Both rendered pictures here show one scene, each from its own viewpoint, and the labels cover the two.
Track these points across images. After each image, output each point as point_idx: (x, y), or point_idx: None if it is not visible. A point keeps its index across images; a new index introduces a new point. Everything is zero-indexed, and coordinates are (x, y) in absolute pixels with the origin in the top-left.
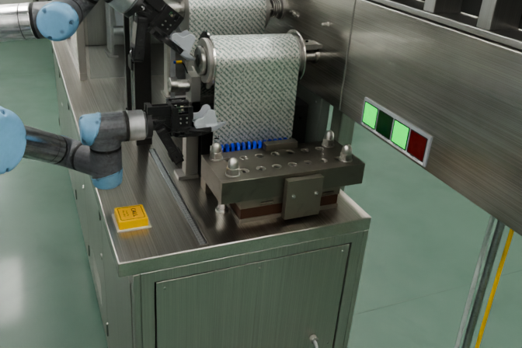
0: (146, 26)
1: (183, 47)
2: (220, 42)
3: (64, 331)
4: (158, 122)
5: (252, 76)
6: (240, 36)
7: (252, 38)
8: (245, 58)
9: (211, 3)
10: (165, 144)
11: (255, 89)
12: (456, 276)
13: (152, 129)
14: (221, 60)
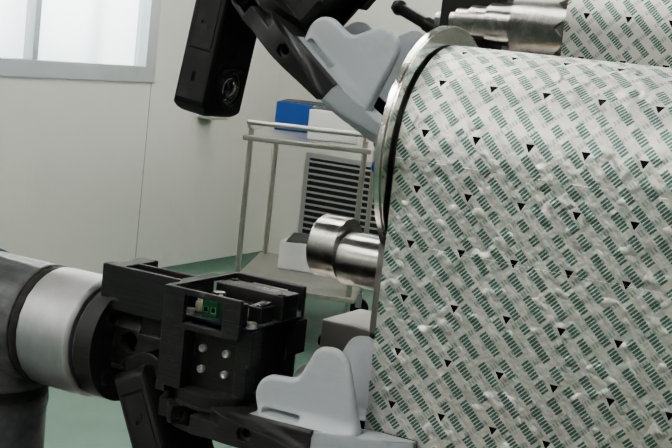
0: None
1: (346, 78)
2: (466, 61)
3: None
4: (137, 340)
5: (571, 245)
6: (596, 60)
7: (637, 70)
8: (540, 143)
9: None
10: (135, 441)
11: (579, 321)
12: None
13: (87, 352)
14: (427, 129)
